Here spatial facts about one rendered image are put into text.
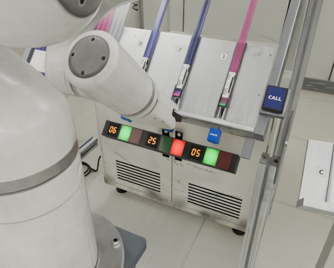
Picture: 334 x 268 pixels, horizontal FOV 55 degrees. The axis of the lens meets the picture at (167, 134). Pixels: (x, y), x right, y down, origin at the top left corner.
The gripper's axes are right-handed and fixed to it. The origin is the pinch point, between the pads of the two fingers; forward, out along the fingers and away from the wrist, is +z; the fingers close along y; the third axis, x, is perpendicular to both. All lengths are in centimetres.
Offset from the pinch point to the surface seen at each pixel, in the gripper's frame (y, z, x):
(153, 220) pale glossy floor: -22, 71, -30
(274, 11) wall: -2, 155, 127
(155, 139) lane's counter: -2.8, 4.1, -4.1
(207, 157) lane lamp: 10.4, 4.1, -5.5
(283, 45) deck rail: 21.1, 2.1, 21.4
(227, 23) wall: -37, 164, 120
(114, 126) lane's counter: -14.2, 4.1, -3.0
